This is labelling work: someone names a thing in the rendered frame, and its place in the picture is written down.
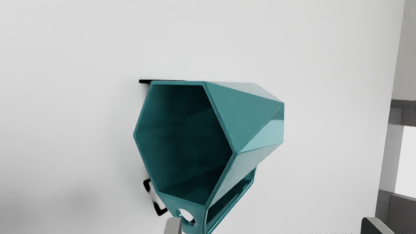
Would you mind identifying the teal faceted mug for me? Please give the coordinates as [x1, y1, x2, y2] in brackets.
[133, 80, 285, 234]

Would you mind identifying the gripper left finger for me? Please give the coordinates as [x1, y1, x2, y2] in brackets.
[164, 217, 183, 234]

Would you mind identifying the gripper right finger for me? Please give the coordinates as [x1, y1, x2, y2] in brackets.
[361, 217, 395, 234]

